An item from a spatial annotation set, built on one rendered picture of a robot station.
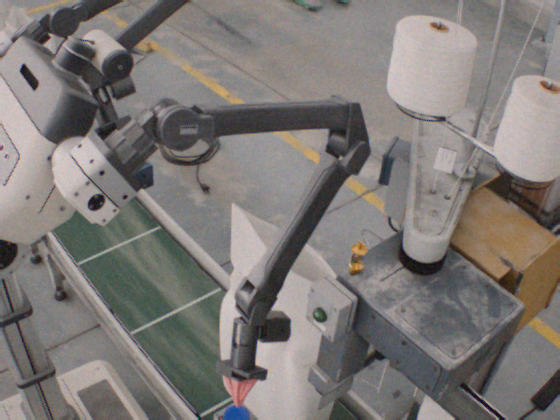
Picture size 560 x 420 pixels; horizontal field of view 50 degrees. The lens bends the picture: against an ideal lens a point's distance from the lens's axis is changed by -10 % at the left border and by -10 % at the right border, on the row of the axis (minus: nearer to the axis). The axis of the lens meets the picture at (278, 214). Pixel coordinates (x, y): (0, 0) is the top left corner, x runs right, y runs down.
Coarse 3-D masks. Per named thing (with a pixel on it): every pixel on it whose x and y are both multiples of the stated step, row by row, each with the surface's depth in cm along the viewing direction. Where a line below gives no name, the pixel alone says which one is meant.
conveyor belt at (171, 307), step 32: (64, 224) 263; (96, 224) 265; (128, 224) 266; (96, 256) 250; (128, 256) 252; (160, 256) 253; (96, 288) 237; (128, 288) 239; (160, 288) 240; (192, 288) 242; (128, 320) 227; (160, 320) 228; (192, 320) 230; (160, 352) 217; (192, 352) 219; (192, 384) 208; (352, 416) 202
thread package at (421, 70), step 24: (408, 24) 120; (432, 24) 120; (408, 48) 117; (432, 48) 114; (408, 72) 119; (432, 72) 117; (456, 72) 117; (408, 96) 122; (432, 96) 120; (456, 96) 121
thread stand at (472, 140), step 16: (496, 32) 109; (496, 48) 110; (416, 112) 127; (480, 112) 119; (448, 128) 127; (480, 144) 121; (464, 160) 127; (496, 160) 117; (464, 176) 127; (512, 176) 113
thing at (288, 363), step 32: (256, 224) 173; (256, 256) 171; (320, 256) 162; (288, 288) 161; (224, 320) 186; (224, 352) 193; (256, 352) 176; (288, 352) 167; (224, 384) 202; (256, 384) 183; (288, 384) 170; (256, 416) 194; (288, 416) 178; (320, 416) 181
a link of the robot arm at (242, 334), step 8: (240, 320) 140; (240, 328) 139; (248, 328) 139; (256, 328) 140; (264, 328) 142; (232, 336) 141; (240, 336) 139; (248, 336) 139; (256, 336) 140; (264, 336) 142; (240, 344) 139; (248, 344) 139
